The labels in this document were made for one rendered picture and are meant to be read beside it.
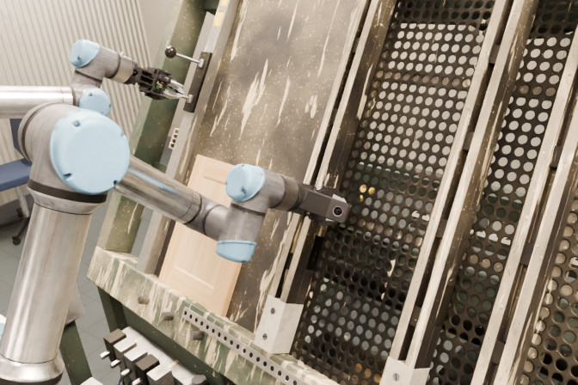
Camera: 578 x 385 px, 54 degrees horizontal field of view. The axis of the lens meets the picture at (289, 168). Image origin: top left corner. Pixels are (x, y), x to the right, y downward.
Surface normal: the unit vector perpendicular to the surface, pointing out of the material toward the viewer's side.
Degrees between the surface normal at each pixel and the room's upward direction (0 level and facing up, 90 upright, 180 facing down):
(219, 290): 57
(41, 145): 61
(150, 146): 90
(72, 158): 84
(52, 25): 90
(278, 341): 90
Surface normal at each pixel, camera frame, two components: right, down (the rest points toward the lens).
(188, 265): -0.65, -0.22
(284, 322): 0.71, 0.20
